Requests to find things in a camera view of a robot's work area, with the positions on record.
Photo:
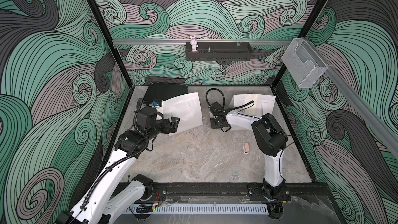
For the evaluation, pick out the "aluminium wall rail right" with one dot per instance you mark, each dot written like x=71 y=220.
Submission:
x=369 y=81

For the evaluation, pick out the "black corner frame post left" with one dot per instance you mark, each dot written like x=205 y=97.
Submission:
x=109 y=41

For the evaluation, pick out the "white rabbit figurine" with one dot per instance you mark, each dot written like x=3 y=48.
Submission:
x=194 y=44

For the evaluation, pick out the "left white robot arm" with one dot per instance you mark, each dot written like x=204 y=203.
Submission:
x=99 y=206

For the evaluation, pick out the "white non-woven bag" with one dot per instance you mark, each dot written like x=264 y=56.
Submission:
x=241 y=119
x=187 y=108

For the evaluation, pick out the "black wall shelf tray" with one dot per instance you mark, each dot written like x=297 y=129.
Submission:
x=219 y=51

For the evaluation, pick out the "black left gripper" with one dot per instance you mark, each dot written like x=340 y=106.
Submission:
x=166 y=129

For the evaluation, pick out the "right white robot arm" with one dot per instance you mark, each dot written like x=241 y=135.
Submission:
x=270 y=138

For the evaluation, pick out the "pink stapler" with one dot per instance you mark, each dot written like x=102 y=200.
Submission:
x=246 y=148

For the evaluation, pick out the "cream lined paper receipt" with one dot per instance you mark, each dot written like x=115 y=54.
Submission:
x=250 y=109

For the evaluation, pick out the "clear acrylic wall holder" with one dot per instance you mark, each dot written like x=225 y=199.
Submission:
x=304 y=63

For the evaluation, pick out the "aluminium wall rail back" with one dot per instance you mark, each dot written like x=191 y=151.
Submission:
x=146 y=41

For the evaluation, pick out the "black ribbed hard case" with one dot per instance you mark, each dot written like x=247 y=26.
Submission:
x=163 y=91

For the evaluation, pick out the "black corner frame post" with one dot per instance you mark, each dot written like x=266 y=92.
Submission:
x=109 y=41
x=320 y=4

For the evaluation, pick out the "white slotted cable duct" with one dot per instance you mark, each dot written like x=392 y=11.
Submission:
x=211 y=209

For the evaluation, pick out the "aluminium wall rail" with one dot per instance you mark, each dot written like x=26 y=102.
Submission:
x=146 y=41
x=369 y=81

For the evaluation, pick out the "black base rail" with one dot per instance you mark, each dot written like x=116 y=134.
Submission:
x=251 y=191

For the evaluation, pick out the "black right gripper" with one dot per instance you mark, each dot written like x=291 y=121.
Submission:
x=212 y=126

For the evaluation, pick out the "black corner frame post right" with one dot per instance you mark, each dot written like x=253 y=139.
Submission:
x=320 y=4

